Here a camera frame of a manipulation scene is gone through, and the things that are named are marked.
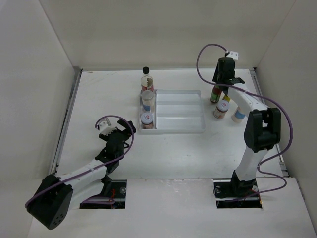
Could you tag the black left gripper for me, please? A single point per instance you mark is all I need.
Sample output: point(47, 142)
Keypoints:
point(127, 132)

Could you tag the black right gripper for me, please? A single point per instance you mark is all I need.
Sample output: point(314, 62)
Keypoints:
point(215, 77)

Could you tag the red chili sauce bottle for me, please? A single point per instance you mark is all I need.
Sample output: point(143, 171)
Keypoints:
point(215, 94)

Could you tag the brown sauce jar white lid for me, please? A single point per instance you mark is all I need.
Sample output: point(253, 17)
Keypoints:
point(221, 109)

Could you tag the white peppercorn jar silver lid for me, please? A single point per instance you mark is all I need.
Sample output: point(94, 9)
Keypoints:
point(148, 99)

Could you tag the dark soy sauce bottle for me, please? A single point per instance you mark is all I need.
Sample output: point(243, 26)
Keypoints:
point(146, 80)

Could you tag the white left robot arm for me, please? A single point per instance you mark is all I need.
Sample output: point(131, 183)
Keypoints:
point(88, 187)

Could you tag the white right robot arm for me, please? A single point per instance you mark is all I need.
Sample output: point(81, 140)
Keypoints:
point(262, 130)

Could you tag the small yellow oil bottle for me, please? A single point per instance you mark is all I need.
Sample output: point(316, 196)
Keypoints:
point(226, 98)

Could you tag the white powder shaker blue label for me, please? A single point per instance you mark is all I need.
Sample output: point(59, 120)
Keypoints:
point(238, 115)

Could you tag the white divided organizer tray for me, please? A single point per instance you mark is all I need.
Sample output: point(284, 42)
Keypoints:
point(175, 112)

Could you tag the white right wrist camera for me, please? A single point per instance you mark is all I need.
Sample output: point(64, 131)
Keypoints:
point(232, 54)

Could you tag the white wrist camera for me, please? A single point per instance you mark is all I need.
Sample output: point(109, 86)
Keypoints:
point(104, 127)
point(232, 54)

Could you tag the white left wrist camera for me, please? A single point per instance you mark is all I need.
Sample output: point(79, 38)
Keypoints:
point(104, 127)

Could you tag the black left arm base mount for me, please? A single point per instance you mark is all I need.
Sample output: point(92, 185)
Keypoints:
point(112, 196)

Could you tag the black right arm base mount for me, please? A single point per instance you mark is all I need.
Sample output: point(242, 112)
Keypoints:
point(232, 195)

